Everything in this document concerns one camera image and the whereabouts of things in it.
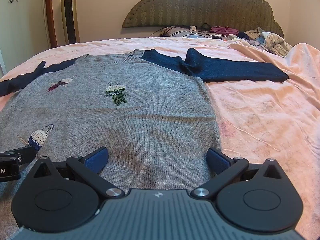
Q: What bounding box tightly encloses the pink bed sheet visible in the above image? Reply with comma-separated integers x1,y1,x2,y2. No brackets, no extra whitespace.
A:
0,37,320,240

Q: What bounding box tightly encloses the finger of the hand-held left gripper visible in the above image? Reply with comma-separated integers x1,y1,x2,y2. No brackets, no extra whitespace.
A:
0,145,38,166

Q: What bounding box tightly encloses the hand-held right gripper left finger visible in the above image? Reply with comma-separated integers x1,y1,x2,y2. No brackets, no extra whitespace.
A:
29,147,125,200

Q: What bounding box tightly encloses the olive padded headboard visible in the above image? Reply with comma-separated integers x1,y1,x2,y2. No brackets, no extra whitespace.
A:
122,0,285,40

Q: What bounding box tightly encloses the purple cloth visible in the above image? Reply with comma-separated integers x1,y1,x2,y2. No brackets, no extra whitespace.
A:
210,26,239,37

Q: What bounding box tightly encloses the patterned pillow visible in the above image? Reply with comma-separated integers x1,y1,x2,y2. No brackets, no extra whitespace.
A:
160,26,225,39

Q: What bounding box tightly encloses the gold tower fan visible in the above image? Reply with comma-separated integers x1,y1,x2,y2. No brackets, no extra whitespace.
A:
60,0,80,45

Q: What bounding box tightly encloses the pile of light clothes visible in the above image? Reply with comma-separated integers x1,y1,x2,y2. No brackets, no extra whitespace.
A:
244,27,293,57

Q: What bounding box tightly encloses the wooden door frame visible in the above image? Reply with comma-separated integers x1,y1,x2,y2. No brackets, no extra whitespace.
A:
44,0,58,48

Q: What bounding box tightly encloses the grey sweater with navy sleeves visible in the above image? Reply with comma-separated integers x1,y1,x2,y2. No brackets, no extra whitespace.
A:
0,47,289,240

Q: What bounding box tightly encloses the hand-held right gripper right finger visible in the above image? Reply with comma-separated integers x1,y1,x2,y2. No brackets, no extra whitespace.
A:
190,147,287,201

